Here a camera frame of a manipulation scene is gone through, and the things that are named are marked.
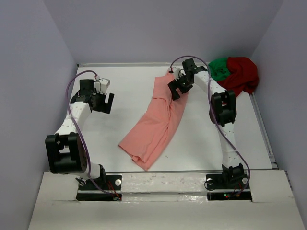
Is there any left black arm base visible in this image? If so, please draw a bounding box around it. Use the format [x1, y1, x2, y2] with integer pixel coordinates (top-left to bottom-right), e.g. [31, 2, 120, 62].
[75, 173, 122, 201]

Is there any aluminium back rail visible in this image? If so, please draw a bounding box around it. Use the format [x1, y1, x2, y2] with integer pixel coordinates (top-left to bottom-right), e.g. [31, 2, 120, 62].
[77, 62, 212, 68]

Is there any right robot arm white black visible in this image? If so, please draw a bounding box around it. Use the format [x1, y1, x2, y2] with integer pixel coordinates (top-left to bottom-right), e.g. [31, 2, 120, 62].
[168, 56, 250, 193]

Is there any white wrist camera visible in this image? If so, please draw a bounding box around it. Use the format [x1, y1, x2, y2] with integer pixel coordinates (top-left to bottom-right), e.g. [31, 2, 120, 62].
[168, 67, 182, 81]
[94, 76, 110, 94]

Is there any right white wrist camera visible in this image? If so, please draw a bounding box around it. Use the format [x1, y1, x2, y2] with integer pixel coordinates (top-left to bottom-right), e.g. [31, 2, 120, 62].
[168, 67, 182, 81]

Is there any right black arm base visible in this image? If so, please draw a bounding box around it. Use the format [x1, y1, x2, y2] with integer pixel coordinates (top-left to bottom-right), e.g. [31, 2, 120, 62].
[204, 174, 252, 201]

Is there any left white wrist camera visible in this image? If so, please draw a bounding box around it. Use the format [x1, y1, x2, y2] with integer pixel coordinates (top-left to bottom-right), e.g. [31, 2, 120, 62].
[94, 76, 110, 94]

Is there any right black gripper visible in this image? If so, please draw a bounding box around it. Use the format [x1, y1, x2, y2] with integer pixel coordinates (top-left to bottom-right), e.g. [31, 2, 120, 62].
[167, 74, 193, 101]

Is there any pink t shirt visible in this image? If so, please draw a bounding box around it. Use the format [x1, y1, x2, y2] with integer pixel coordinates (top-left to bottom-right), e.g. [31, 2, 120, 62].
[118, 73, 188, 171]

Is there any aluminium front rail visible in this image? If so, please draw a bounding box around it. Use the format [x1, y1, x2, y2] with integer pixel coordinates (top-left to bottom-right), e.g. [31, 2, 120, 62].
[106, 169, 222, 174]

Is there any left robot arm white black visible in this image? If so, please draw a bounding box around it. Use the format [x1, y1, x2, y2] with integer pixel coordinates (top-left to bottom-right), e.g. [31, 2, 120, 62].
[45, 78, 114, 189]

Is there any green t shirt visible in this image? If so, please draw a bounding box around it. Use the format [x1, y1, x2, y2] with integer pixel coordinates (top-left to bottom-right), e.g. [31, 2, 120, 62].
[209, 57, 231, 81]

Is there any red t shirt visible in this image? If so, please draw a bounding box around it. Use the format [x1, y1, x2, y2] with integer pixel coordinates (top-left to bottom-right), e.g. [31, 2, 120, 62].
[218, 57, 259, 97]

